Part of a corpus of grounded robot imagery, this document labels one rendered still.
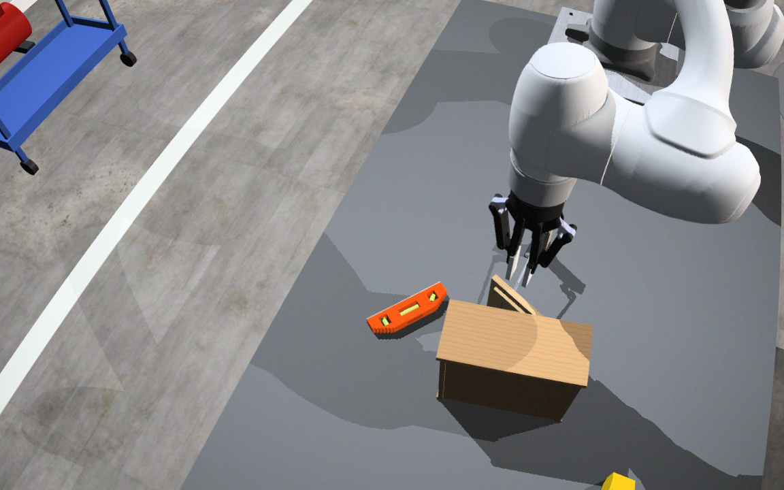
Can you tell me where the orange spirit level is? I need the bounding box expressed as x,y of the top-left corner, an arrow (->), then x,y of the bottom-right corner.
367,282 -> 446,333

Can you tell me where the yellow tape measure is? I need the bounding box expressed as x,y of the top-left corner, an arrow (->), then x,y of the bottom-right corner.
601,472 -> 635,490

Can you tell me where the brown wooden cabinet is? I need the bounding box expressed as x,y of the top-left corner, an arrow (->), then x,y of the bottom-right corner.
436,275 -> 593,423

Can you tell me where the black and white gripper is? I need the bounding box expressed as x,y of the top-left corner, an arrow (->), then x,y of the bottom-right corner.
489,190 -> 577,288

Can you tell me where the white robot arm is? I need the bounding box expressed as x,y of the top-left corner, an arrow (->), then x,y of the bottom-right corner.
508,0 -> 784,224

